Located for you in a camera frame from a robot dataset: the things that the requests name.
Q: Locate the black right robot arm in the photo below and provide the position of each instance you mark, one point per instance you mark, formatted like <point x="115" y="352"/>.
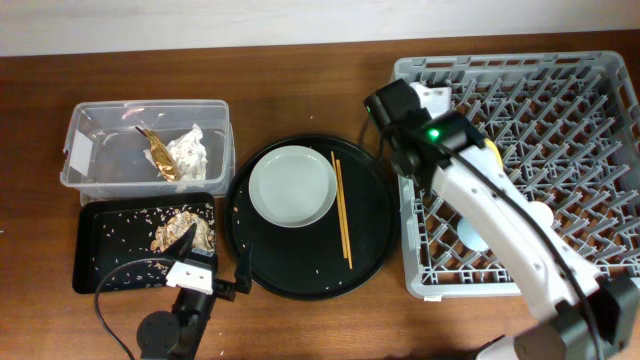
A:
<point x="581" y="314"/>

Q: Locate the pile of food scraps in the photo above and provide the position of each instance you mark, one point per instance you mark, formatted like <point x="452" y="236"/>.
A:
<point x="165" y="235"/>

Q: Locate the white label on bin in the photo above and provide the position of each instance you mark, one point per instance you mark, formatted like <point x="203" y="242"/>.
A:
<point x="80" y="154"/>

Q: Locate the clear plastic bin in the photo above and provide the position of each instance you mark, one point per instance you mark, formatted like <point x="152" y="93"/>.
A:
<point x="118" y="167"/>

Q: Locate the grey dishwasher rack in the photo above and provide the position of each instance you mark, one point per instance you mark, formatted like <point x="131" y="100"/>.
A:
<point x="567" y="128"/>

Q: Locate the white napkin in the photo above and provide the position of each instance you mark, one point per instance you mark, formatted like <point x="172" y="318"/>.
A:
<point x="189" y="154"/>

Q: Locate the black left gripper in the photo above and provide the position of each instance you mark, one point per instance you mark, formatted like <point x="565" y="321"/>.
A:
<point x="227" y="290"/>

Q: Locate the light blue cup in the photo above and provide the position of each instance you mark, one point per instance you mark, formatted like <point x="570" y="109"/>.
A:
<point x="469" y="237"/>

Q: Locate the wooden chopstick right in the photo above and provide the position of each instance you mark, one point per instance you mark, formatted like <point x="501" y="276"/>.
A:
<point x="349" y="259"/>

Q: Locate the pink cup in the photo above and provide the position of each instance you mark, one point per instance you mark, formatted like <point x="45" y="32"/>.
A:
<point x="542" y="213"/>

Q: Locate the round black serving tray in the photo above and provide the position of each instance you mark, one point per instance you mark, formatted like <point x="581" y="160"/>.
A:
<point x="307" y="263"/>

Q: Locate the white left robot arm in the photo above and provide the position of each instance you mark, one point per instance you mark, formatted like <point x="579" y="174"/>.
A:
<point x="177" y="333"/>

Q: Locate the grey plate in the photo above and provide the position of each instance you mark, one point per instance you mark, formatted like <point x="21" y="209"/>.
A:
<point x="292" y="186"/>

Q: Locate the yellow bowl with scraps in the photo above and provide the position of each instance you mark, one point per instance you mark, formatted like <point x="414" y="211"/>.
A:
<point x="494" y="149"/>

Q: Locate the black rectangular tray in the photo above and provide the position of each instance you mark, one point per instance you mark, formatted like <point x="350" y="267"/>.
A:
<point x="115" y="232"/>

